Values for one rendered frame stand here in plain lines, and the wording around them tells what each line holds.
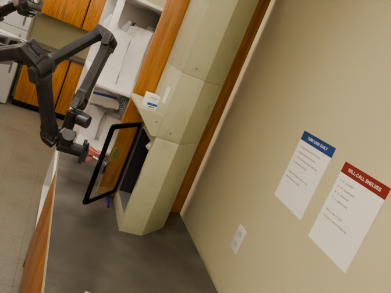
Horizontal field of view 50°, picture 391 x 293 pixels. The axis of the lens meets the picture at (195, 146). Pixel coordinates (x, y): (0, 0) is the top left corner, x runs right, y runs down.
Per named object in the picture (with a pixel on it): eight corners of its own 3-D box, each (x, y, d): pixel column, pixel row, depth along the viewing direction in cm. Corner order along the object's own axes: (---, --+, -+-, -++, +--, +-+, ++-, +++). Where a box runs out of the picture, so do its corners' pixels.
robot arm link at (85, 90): (110, 40, 230) (104, 30, 219) (119, 43, 229) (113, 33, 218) (75, 110, 221) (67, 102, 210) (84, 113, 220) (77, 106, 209)
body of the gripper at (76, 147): (89, 144, 189) (73, 139, 186) (81, 164, 191) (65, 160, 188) (88, 139, 195) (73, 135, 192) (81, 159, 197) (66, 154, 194)
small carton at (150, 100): (151, 106, 189) (156, 94, 187) (155, 110, 185) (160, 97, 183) (141, 103, 186) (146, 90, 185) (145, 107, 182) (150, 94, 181)
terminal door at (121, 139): (115, 192, 218) (142, 121, 210) (82, 206, 189) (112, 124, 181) (113, 191, 218) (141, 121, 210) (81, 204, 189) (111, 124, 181)
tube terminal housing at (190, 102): (156, 211, 229) (211, 79, 213) (169, 242, 200) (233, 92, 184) (113, 200, 221) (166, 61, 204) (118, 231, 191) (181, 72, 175)
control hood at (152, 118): (144, 118, 211) (152, 99, 209) (156, 137, 181) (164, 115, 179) (123, 110, 207) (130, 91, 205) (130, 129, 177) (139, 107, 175)
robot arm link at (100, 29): (108, 27, 232) (103, 17, 222) (120, 46, 228) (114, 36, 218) (36, 68, 229) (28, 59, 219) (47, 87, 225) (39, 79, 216)
